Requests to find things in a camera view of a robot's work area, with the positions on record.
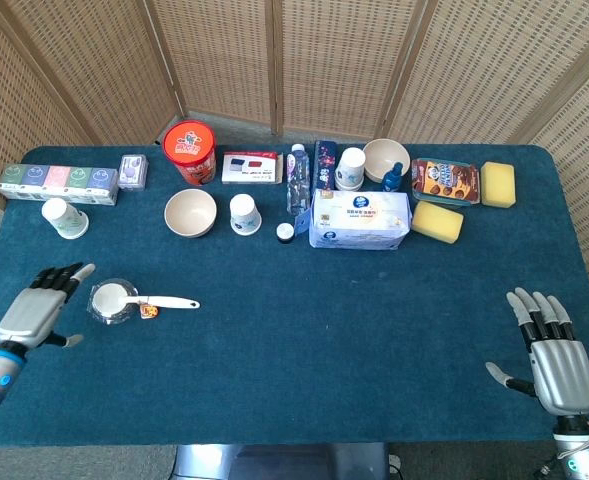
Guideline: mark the chocolate cookie tray pack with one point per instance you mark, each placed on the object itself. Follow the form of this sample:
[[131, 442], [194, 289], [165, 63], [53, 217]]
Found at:
[[445, 182]]

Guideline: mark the small white cap bottle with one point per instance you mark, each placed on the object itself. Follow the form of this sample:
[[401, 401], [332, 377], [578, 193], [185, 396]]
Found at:
[[284, 232]]

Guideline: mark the dark blue patterned box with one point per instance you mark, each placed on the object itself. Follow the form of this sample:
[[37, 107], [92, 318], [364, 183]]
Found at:
[[324, 167]]

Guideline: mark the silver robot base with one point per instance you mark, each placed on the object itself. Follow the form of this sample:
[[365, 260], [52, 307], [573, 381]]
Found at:
[[281, 462]]

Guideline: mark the bamboo folding screen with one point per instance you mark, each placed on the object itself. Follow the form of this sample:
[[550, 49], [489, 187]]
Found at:
[[294, 65]]

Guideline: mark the paper cup green print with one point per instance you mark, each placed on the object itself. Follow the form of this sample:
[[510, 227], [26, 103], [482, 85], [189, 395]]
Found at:
[[66, 219]]

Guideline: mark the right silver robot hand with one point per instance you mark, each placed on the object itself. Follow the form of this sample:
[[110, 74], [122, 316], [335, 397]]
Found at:
[[564, 370]]

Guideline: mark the red cylindrical snack can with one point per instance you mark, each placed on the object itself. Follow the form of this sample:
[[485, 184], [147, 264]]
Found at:
[[191, 152]]

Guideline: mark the stacked paper cups blue print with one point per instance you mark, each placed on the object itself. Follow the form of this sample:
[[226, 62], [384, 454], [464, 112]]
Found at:
[[351, 169]]

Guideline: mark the white red blue box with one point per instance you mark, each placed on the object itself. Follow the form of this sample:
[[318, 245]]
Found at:
[[251, 167]]

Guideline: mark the blue table cloth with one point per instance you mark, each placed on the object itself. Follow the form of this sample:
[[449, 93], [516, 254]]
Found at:
[[294, 350]]

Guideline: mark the white plastic measuring scoop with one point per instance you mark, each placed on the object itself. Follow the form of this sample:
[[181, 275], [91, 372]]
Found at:
[[151, 301]]

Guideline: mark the clear plastic water bottle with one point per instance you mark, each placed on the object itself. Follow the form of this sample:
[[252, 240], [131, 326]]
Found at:
[[298, 182]]

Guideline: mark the white tissue pack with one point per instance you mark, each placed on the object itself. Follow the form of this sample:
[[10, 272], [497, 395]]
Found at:
[[359, 220]]

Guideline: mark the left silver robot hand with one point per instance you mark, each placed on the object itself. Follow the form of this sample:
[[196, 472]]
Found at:
[[34, 305]]

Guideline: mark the beige bowl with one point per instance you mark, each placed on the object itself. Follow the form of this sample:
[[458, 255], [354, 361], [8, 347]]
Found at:
[[386, 159], [190, 214]]

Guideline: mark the yellow sponge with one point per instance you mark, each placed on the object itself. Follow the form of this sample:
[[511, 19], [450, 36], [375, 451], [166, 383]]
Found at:
[[437, 221], [498, 183]]

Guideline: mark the paper cup blue print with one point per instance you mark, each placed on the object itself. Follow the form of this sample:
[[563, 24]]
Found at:
[[245, 215]]

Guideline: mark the small blue spray bottle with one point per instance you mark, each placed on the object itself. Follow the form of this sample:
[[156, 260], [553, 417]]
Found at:
[[393, 177]]

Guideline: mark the multicolour tissue pack row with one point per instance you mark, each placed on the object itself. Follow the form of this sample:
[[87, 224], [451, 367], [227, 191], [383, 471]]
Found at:
[[59, 184]]

